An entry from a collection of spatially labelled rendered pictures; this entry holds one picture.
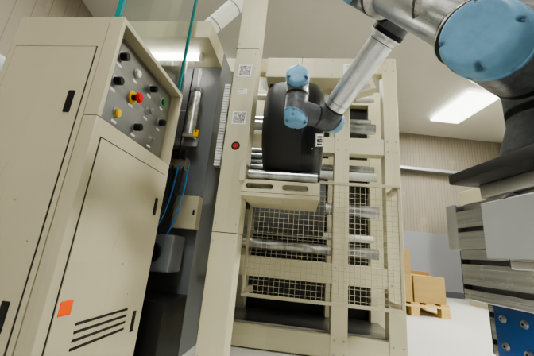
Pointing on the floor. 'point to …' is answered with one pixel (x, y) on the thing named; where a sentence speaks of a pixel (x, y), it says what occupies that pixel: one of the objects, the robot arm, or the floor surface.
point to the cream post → (244, 102)
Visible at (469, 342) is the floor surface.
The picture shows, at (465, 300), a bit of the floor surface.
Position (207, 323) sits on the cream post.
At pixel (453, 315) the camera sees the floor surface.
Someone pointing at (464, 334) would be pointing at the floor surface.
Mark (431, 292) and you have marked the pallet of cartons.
